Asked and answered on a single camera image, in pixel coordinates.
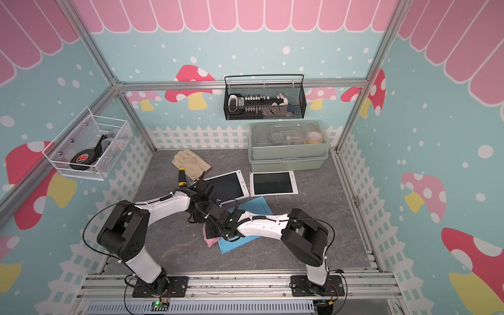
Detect blue drawing tablet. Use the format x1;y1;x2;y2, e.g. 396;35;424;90
204;170;250;206
217;196;274;255

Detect blue front drawing tablet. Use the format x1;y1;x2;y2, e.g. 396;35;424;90
217;196;274;255

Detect pink cleaning cloth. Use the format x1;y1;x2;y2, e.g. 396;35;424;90
203;225;221;248

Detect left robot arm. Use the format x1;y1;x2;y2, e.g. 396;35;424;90
97;179;217;297

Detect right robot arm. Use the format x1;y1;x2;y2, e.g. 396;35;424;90
196;204;334;296

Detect white drawing tablet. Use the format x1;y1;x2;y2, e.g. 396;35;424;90
249;171;299;197

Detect yellow black utility knife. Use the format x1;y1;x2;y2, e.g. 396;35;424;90
178;167;187;188

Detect beige work glove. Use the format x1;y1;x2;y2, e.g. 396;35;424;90
172;149;212;181

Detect green plastic storage box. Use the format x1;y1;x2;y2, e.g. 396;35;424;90
248;121;331;173

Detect white items in basket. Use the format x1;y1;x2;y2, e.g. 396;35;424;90
224;93;290;119

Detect small green circuit board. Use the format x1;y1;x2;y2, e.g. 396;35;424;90
150;301;170;312

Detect black tape roll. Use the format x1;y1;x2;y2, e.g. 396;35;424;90
70;149;97;171

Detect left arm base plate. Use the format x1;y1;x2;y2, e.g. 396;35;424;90
132;276;188;298

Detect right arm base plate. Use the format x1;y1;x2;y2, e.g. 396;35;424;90
289;275;346;297

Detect black wire mesh basket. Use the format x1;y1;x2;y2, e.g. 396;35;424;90
223;74;307;120

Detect clear wall bin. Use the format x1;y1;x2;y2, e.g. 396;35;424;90
42;108;133;181

